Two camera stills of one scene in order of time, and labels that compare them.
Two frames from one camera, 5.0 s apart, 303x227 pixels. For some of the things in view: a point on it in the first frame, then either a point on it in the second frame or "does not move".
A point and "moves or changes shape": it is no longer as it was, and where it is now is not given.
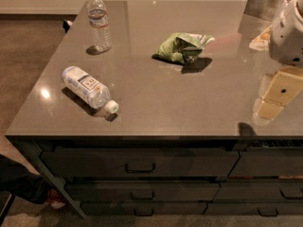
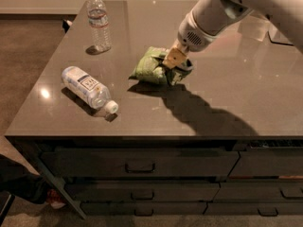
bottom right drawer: x=254 y=208 does not move
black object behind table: x=66 y=25 does not move
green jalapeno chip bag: x=183 y=47 moves or changes shape
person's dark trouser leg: x=22 y=183 does not move
